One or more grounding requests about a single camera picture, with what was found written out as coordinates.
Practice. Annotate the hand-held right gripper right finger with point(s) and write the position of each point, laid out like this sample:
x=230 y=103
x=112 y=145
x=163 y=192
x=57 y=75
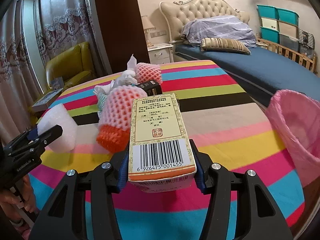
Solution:
x=200 y=177

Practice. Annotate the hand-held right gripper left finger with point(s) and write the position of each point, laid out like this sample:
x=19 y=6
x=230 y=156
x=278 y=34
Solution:
x=123 y=175

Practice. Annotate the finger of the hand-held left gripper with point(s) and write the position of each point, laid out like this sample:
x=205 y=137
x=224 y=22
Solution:
x=31 y=135
x=50 y=135

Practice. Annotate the white foam block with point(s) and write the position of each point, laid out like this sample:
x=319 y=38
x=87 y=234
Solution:
x=60 y=115

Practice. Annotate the yellow medicine box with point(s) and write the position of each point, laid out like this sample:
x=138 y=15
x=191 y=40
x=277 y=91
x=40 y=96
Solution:
x=160 y=130

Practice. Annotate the pink and orange foam net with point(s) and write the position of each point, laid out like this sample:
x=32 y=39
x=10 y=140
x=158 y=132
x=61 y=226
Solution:
x=117 y=110

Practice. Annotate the black carton box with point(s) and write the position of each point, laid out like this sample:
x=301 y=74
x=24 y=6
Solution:
x=151 y=87

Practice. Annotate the white tissue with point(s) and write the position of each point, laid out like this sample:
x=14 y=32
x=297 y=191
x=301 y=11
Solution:
x=125 y=78

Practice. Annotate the pink lined trash bin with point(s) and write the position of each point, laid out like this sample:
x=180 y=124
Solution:
x=295 y=130

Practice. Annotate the person's left hand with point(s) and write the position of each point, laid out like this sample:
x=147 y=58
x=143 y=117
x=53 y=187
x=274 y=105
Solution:
x=10 y=203

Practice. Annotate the flat printed box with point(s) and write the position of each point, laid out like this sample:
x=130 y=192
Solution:
x=47 y=98

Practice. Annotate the small upright printed box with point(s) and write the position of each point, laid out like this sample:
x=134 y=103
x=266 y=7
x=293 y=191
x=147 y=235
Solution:
x=57 y=82

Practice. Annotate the teal striped wrapper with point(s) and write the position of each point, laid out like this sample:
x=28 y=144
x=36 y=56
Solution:
x=102 y=103

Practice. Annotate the rainbow striped tablecloth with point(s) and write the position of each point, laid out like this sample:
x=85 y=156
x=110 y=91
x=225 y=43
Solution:
x=225 y=120

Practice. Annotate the yellow leather armchair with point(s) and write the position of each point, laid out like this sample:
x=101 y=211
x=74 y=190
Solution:
x=72 y=60

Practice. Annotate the embroidered lace curtain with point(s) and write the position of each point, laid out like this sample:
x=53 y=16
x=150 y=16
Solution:
x=57 y=30

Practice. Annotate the white crumpled paper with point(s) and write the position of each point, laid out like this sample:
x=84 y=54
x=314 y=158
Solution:
x=131 y=61

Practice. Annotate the blue bedspread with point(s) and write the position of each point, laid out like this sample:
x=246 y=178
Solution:
x=262 y=67

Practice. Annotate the white nightstand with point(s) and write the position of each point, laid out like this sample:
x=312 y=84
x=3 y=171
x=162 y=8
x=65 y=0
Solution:
x=160 y=53

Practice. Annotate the gold striped pillow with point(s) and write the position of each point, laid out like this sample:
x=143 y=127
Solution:
x=225 y=45

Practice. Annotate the brown wooden wardrobe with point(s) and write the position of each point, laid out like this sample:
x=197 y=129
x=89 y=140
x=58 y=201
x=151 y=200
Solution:
x=117 y=17

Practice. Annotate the beige table lamp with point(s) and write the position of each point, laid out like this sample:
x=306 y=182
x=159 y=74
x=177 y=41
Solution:
x=147 y=26

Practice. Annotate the lilac folded duvet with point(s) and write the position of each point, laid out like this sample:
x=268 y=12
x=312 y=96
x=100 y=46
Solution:
x=220 y=30

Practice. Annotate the stack of plastic storage boxes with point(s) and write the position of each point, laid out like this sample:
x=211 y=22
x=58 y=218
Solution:
x=277 y=27

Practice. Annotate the cream tufted bed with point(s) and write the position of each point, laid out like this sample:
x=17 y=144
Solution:
x=200 y=7

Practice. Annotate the black white checkered bag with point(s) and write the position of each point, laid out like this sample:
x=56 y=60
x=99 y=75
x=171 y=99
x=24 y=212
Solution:
x=306 y=37

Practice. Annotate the wall socket panel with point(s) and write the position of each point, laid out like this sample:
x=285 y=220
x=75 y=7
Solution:
x=161 y=33

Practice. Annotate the wooden crib rail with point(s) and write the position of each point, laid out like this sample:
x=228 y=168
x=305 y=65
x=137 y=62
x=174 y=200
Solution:
x=287 y=52

